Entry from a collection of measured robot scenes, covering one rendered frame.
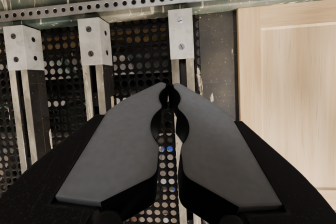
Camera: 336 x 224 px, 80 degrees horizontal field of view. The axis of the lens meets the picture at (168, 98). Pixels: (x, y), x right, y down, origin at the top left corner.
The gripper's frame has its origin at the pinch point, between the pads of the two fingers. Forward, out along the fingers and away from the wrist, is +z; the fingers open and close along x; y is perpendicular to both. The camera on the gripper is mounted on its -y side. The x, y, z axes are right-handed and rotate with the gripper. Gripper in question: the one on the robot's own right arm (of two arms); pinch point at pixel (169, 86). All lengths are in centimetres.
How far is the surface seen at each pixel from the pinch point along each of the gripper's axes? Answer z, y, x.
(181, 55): 39.3, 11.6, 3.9
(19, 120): 37, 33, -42
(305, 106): 35, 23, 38
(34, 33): 51, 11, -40
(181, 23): 42.8, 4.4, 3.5
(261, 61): 41, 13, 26
